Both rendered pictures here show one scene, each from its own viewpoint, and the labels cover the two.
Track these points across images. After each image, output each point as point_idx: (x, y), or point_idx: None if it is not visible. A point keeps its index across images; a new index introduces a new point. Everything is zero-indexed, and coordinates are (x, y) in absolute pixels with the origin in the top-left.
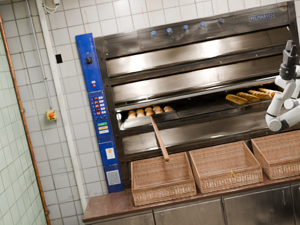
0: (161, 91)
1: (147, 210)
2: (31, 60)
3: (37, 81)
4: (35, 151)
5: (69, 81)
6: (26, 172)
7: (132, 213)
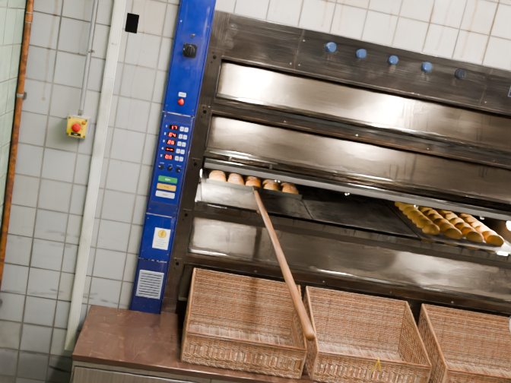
0: (302, 160)
1: (200, 378)
2: (76, 3)
3: (73, 49)
4: (17, 182)
5: (136, 74)
6: None
7: (171, 374)
